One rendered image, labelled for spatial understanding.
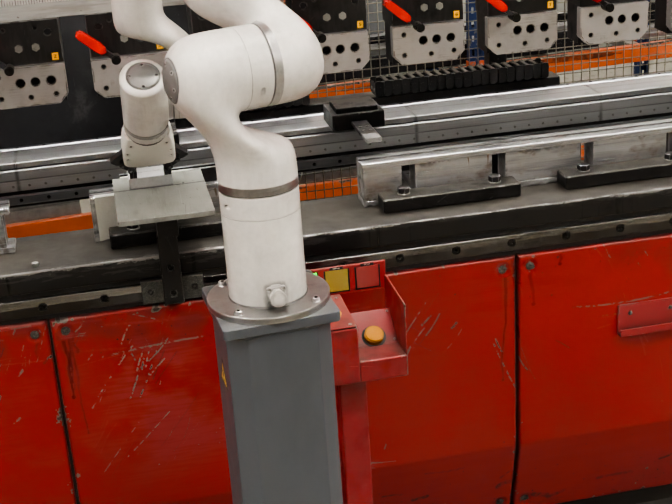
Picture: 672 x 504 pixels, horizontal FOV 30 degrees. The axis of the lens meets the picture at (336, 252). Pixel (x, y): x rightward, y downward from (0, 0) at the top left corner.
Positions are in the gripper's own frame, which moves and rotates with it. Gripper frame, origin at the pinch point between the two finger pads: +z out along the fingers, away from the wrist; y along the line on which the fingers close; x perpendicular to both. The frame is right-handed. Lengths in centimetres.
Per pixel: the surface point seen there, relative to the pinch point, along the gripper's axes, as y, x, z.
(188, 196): -6.3, 9.9, -5.3
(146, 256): 3.0, 15.2, 6.7
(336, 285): -32.8, 27.7, 5.7
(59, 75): 14.9, -15.5, -13.9
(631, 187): -100, 13, 8
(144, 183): 1.5, 2.9, -0.6
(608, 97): -110, -20, 23
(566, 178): -87, 9, 9
